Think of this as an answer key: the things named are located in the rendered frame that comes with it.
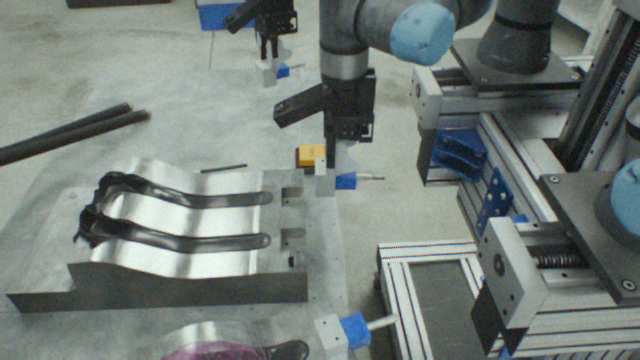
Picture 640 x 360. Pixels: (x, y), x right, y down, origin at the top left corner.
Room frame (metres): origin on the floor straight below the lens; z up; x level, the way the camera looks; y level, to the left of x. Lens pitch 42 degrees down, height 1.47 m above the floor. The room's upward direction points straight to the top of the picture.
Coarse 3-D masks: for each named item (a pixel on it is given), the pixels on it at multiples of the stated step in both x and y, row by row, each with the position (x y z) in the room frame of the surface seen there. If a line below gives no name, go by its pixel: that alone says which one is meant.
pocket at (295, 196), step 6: (282, 192) 0.64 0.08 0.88; (288, 192) 0.64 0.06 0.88; (294, 192) 0.64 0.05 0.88; (300, 192) 0.64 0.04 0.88; (282, 198) 0.64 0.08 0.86; (288, 198) 0.64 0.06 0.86; (294, 198) 0.64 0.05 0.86; (300, 198) 0.64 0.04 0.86; (282, 204) 0.62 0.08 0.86; (288, 204) 0.62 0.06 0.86; (294, 204) 0.62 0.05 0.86; (300, 204) 0.62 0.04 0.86
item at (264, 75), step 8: (256, 64) 1.03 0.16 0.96; (264, 64) 1.03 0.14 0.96; (280, 64) 1.06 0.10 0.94; (296, 64) 1.07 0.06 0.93; (304, 64) 1.08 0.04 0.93; (256, 72) 1.04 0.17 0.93; (264, 72) 1.00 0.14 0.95; (272, 72) 1.01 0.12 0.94; (280, 72) 1.03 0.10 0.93; (288, 72) 1.04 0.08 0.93; (264, 80) 1.00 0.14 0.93; (272, 80) 1.01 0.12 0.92
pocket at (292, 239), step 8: (288, 232) 0.53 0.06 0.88; (296, 232) 0.53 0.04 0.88; (304, 232) 0.53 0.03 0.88; (280, 240) 0.51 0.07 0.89; (288, 240) 0.53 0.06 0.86; (296, 240) 0.53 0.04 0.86; (304, 240) 0.52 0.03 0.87; (280, 248) 0.49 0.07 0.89; (288, 248) 0.51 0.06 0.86; (296, 248) 0.51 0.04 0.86; (304, 248) 0.50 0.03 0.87
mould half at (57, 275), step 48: (192, 192) 0.63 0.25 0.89; (240, 192) 0.63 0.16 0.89; (48, 240) 0.53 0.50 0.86; (96, 240) 0.47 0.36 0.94; (48, 288) 0.43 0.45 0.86; (96, 288) 0.42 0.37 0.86; (144, 288) 0.43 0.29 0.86; (192, 288) 0.43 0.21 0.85; (240, 288) 0.43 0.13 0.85; (288, 288) 0.44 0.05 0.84
